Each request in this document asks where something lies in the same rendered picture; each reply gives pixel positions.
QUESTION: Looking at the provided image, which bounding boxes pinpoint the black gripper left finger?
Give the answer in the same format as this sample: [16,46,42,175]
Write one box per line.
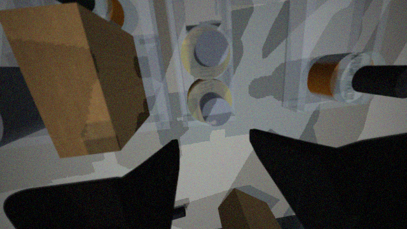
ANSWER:
[3,139,179,229]

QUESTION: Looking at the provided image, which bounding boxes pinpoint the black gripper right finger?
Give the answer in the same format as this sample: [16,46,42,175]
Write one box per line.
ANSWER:
[249,128,407,229]

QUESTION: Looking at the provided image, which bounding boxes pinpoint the dark grey long thin bar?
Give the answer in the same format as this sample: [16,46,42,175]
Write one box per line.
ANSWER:
[172,207,186,220]

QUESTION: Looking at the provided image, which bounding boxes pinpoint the brown rectangular block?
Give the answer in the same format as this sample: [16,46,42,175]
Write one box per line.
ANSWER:
[218,188,282,229]

